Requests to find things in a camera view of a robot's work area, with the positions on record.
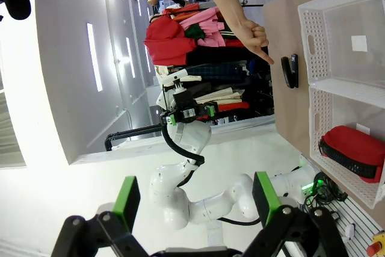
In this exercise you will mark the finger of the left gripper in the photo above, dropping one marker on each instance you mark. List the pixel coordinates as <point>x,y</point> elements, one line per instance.
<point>211,110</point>
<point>171,120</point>

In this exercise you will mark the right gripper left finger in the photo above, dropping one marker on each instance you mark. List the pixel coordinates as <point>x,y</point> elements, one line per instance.
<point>126,200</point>

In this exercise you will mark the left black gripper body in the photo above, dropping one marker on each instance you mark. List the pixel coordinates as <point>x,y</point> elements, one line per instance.
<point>191,114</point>

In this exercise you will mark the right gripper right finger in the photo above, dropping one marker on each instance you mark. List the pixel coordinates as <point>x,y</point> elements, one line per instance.
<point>266,196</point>

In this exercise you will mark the red CAMPUS pencil case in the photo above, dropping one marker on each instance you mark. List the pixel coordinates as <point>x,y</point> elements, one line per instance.
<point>352,142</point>

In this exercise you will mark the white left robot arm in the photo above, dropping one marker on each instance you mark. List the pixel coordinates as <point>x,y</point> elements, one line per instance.
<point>180,203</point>

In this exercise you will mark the person right hand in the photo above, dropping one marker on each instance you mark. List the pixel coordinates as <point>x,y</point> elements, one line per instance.
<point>252,35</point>

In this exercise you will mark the beige folded garments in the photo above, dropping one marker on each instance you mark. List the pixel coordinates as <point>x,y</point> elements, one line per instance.
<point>219,96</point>

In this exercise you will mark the small red folded garment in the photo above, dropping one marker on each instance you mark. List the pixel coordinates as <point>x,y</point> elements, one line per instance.
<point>234,106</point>

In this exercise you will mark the dark plaid garment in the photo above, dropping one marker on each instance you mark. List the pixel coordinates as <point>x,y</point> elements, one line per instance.
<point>216,72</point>

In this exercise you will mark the long ceiling light strip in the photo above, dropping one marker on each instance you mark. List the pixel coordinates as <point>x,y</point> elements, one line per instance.
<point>130,56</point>
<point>94,56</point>

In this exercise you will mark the green garment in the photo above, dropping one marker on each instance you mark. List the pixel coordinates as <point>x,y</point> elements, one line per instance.
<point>194,32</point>

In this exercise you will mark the pink garment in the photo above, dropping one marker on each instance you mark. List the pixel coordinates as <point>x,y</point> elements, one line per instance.
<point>210,25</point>

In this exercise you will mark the black stapler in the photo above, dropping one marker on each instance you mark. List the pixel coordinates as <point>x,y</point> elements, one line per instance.
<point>290,70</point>

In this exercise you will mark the white plug adapter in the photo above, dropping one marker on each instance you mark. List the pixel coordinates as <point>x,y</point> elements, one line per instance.
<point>349,231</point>

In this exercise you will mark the orange garment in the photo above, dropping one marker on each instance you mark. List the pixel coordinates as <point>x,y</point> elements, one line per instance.
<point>183,15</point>

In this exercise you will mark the white perforated plastic basket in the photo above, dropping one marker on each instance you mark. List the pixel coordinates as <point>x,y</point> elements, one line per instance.
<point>312,19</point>
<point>316,100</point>

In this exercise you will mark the white square paper label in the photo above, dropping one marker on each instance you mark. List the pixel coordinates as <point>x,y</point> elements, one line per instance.
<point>362,127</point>
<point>359,43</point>

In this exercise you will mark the red emergency stop button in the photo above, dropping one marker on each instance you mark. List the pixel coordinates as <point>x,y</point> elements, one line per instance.
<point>376,246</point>

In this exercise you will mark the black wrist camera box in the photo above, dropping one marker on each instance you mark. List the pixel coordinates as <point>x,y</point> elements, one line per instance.
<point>184,99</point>

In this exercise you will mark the black metal tube frame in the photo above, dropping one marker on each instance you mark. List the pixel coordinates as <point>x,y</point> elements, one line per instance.
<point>135,132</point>

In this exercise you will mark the white flat mount plate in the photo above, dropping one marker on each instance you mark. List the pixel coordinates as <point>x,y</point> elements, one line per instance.
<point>177,78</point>

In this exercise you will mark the aluminium profile base plate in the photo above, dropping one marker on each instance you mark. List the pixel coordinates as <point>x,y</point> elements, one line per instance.
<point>361,218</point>

